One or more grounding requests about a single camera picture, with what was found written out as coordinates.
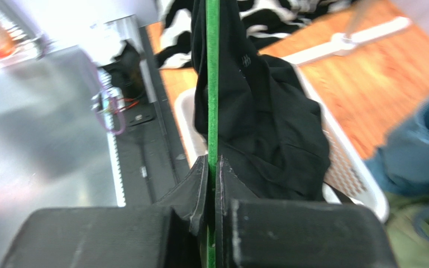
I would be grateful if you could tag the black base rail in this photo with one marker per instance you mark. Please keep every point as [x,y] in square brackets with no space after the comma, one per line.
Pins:
[148,159]

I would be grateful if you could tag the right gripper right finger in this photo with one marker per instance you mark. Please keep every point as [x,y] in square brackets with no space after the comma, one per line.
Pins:
[228,187]

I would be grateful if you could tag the black top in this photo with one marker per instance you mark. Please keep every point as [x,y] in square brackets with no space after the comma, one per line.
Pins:
[268,129]

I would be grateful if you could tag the green plastic hanger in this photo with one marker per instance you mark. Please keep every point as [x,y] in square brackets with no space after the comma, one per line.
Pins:
[212,42]

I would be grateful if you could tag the olive green tank top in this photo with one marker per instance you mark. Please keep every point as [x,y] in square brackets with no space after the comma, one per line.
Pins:
[408,229]

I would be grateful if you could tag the white plastic laundry basket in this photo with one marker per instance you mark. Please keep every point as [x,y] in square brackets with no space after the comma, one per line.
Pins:
[347,172]

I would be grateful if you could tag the metal clothes rack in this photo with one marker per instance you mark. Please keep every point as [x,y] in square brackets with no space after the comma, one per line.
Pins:
[343,43]

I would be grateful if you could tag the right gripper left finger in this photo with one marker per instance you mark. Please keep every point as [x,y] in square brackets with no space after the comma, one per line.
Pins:
[185,234]

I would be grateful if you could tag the blue tank top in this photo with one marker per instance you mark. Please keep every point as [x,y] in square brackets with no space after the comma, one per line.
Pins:
[401,165]

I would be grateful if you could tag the zebra striped blanket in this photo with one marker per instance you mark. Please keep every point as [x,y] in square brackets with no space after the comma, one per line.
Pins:
[266,22]

